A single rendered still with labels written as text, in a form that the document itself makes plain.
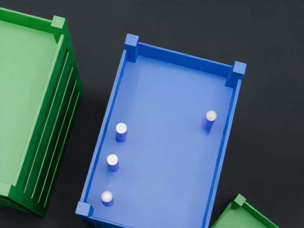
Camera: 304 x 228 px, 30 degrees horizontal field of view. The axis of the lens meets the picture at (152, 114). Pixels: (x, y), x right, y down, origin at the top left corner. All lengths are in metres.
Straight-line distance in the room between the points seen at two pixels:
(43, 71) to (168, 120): 0.23
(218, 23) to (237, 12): 0.06
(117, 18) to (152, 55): 0.41
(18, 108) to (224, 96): 0.35
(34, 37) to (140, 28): 0.41
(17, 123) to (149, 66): 0.24
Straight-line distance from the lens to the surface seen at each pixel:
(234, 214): 1.28
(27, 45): 1.02
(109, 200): 0.88
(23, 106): 0.98
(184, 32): 1.37
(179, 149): 0.96
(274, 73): 1.37
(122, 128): 0.89
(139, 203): 0.94
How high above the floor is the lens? 1.26
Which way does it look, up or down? 75 degrees down
